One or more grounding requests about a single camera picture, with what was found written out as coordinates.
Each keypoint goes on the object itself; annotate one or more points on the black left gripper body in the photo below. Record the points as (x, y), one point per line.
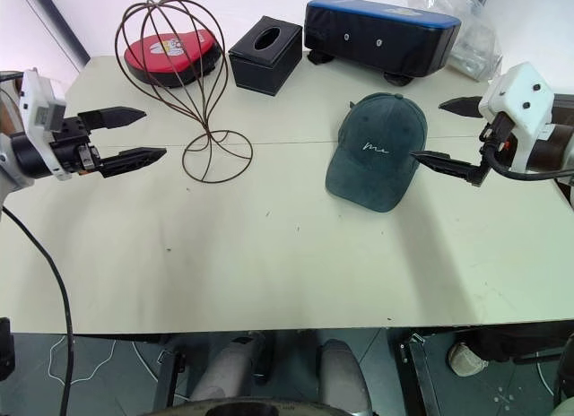
(69, 142)

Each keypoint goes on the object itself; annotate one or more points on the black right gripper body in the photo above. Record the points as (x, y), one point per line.
(495, 140)

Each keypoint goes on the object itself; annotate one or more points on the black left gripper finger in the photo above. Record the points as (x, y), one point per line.
(130, 159)
(114, 117)

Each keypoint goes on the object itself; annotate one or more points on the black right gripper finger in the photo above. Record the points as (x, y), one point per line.
(441, 162)
(464, 107)

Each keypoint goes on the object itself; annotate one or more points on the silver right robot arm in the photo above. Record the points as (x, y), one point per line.
(553, 142)

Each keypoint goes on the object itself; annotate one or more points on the dark green baseball cap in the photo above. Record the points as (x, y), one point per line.
(376, 165)

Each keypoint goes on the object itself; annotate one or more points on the red and black pad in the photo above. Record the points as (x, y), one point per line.
(148, 57)

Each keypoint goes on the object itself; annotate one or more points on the clear plastic bag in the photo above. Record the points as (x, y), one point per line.
(475, 35)

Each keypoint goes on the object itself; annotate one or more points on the black case with blue lid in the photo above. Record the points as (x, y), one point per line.
(381, 39)

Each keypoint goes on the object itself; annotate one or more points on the black leather tissue box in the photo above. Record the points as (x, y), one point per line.
(264, 68)

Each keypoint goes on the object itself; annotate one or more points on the white shoe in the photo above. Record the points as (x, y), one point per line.
(466, 360)

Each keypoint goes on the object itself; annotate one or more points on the black table leg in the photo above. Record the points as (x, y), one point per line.
(414, 371)
(169, 380)

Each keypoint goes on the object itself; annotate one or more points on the black block under table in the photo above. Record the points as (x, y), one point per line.
(5, 349)

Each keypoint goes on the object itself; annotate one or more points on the grey rounded leg shape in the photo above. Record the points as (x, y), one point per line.
(220, 371)
(341, 375)

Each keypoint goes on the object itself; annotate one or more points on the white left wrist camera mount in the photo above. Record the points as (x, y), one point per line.
(35, 103)

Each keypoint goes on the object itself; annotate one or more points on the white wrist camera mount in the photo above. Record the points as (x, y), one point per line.
(518, 91)
(35, 103)

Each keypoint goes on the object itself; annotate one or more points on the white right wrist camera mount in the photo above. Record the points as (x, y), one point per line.
(518, 91)

